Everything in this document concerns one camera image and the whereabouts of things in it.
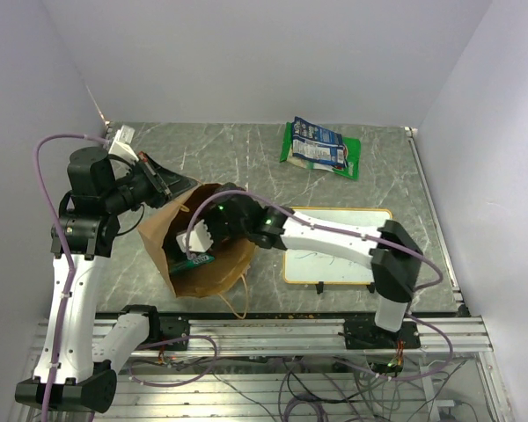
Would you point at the dark blue snack packet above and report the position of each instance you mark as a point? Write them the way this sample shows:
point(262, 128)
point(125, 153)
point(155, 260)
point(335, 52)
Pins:
point(317, 144)

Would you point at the brown paper bag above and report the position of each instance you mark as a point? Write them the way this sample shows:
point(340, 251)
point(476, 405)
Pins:
point(232, 258)

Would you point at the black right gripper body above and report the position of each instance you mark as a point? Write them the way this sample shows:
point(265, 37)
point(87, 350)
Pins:
point(220, 227)

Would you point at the aluminium mounting rail frame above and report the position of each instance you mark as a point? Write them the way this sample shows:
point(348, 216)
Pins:
point(288, 367)

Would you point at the green POES snack packet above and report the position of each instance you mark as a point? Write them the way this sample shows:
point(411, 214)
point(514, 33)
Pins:
point(184, 264)

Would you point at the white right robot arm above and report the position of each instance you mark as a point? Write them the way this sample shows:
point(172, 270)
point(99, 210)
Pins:
point(389, 251)

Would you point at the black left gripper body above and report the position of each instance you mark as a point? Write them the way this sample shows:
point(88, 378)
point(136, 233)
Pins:
point(141, 187)

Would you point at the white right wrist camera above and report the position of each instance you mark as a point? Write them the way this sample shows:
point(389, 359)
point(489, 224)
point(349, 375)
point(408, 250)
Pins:
point(197, 240)

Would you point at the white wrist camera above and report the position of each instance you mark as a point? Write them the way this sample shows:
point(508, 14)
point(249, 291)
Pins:
point(120, 146)
point(197, 240)

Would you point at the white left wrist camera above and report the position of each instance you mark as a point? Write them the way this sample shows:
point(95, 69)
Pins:
point(120, 146)

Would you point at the white dry-erase board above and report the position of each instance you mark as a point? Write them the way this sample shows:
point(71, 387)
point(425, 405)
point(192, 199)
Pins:
point(308, 267)

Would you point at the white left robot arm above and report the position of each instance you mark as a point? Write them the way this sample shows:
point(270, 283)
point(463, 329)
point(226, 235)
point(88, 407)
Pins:
point(72, 373)

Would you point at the green Chiuba chips bag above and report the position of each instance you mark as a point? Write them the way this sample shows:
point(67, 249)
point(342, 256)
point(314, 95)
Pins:
point(352, 151)

